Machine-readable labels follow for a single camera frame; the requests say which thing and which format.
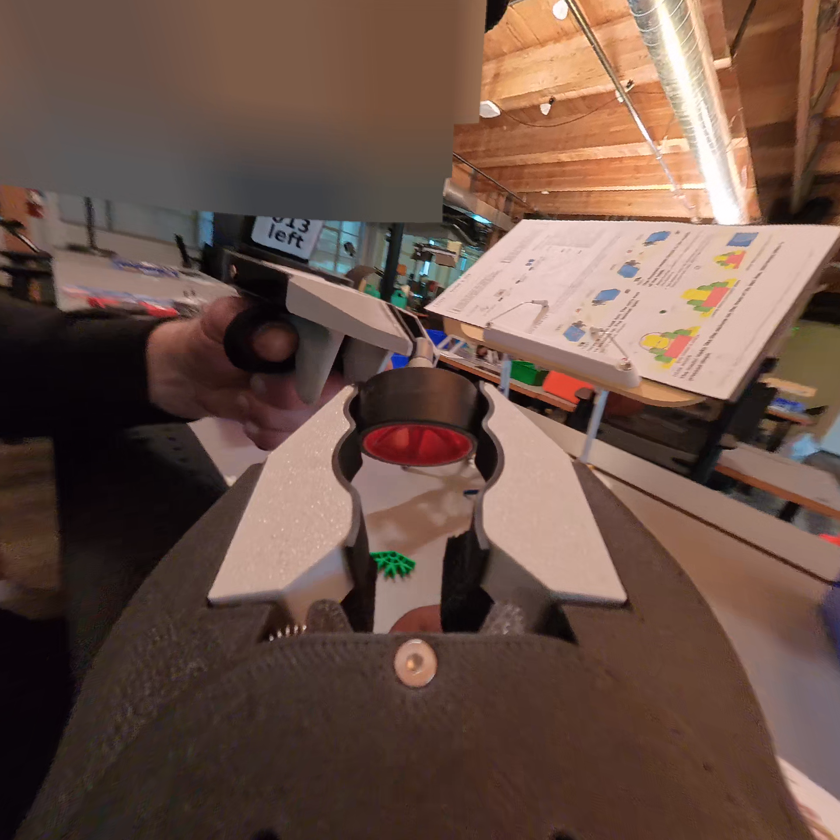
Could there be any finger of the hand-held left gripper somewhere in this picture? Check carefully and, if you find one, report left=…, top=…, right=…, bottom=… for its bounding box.
left=285, top=271, right=416, bottom=385
left=391, top=305, right=434, bottom=349

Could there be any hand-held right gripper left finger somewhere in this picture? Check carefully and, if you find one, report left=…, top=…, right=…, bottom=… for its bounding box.
left=207, top=386, right=378, bottom=634

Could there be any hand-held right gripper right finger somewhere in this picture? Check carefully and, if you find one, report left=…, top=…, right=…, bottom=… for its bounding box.
left=442, top=382, right=630, bottom=634

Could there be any person's left forearm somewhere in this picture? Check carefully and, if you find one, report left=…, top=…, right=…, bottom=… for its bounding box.
left=0, top=295, right=172, bottom=439

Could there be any person's right hand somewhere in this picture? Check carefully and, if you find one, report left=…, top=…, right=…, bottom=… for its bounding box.
left=390, top=607, right=444, bottom=635

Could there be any black pole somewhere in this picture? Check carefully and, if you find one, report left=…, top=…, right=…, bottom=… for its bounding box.
left=384, top=223, right=406, bottom=303

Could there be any black perforated chair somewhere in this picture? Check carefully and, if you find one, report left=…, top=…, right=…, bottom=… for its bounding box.
left=56, top=423, right=231, bottom=670

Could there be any printed instruction sheet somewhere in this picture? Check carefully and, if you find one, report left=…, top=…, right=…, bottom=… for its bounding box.
left=425, top=220, right=840, bottom=401

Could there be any silver ceiling duct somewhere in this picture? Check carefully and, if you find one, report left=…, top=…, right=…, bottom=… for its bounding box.
left=626, top=0, right=749, bottom=224

